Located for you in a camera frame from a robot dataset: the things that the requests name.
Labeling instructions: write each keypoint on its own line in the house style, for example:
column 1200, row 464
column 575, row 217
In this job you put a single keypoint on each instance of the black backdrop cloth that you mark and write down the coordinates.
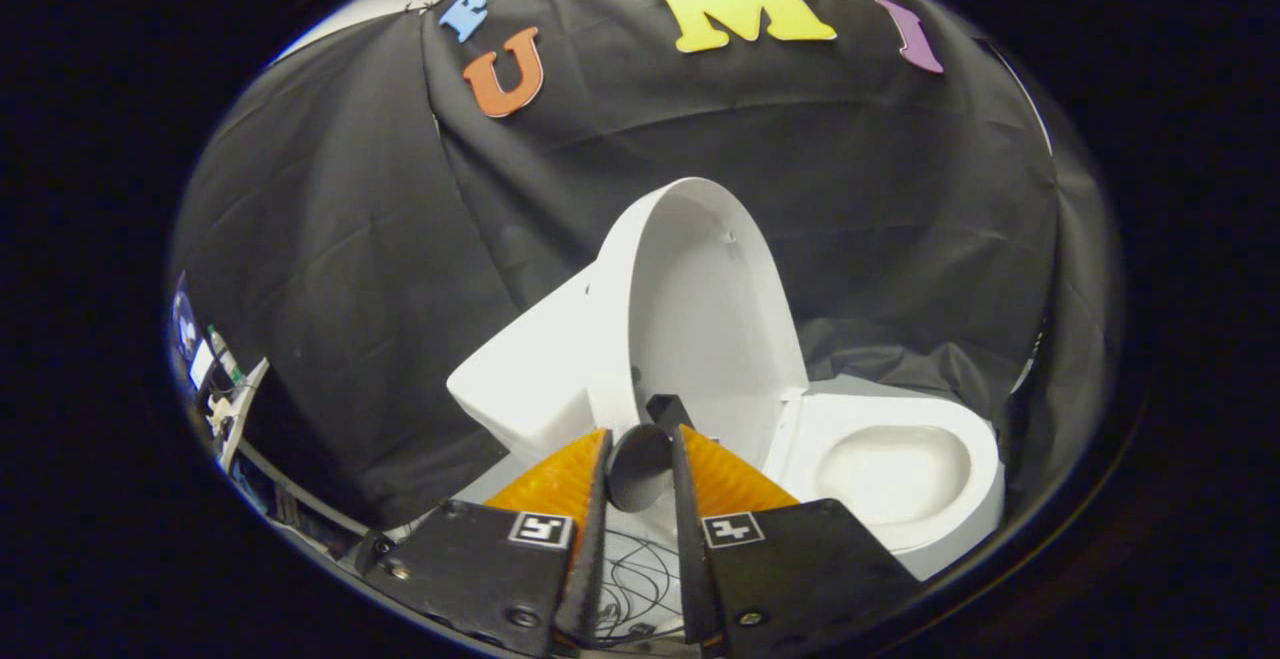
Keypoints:
column 380, row 269

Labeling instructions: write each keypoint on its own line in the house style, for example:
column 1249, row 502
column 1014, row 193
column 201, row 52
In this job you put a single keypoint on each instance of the white toilet seat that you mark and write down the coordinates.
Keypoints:
column 830, row 414

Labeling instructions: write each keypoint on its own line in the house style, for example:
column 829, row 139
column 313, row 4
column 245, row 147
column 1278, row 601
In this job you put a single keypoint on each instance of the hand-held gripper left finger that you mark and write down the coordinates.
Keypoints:
column 590, row 559

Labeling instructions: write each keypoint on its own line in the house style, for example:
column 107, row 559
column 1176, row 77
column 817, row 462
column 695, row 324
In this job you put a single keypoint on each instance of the grey round lid tab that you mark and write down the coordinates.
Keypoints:
column 640, row 464

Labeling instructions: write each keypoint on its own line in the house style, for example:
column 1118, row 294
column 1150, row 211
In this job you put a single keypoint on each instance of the white metal frame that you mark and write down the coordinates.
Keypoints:
column 240, row 409

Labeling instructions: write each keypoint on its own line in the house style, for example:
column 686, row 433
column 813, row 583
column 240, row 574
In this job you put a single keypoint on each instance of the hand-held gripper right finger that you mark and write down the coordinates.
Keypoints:
column 692, row 559

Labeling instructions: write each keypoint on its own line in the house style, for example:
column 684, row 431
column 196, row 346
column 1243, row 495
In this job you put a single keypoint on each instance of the green capped bottle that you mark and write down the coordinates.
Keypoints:
column 224, row 354

